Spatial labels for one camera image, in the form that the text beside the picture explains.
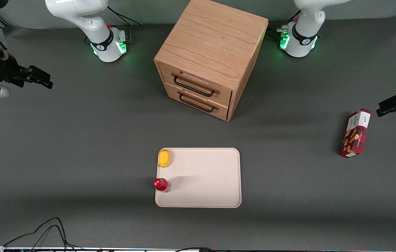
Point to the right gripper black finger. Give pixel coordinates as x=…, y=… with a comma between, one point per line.
x=38, y=76

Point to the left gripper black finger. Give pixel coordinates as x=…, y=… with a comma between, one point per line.
x=392, y=103

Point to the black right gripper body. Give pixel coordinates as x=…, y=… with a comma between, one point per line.
x=7, y=71

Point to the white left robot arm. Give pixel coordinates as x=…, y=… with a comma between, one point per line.
x=303, y=35

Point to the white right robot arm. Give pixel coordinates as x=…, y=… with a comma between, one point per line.
x=89, y=24

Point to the wooden drawer with smaller front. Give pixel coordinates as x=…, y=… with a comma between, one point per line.
x=175, y=95

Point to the wooden drawer with larger front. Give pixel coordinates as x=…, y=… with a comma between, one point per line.
x=226, y=96

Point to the wooden two-drawer cabinet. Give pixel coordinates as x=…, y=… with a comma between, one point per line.
x=215, y=38

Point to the red plaid shortbread box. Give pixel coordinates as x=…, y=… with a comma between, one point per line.
x=354, y=136

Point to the yellow lemon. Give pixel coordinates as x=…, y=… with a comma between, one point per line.
x=164, y=158

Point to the red-capped small bottle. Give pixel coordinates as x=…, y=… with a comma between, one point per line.
x=161, y=184

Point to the beige rectangular tray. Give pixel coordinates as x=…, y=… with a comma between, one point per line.
x=208, y=178

